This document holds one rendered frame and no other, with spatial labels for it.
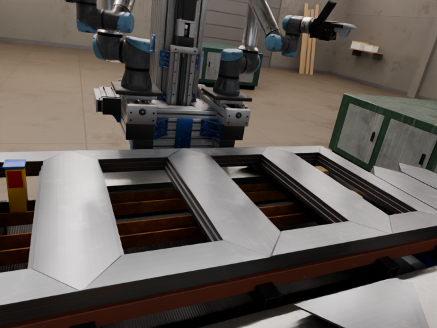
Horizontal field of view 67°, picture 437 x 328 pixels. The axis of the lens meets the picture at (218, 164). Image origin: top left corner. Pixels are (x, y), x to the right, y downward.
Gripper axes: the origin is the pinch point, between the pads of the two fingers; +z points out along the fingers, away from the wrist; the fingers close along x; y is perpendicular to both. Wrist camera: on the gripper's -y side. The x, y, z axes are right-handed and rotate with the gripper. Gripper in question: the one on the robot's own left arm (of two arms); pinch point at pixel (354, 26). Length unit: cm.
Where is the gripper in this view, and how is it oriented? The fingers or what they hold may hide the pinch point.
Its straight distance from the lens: 169.6
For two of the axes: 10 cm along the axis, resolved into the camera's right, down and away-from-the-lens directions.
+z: 7.3, 3.6, -5.8
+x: -6.8, 3.2, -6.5
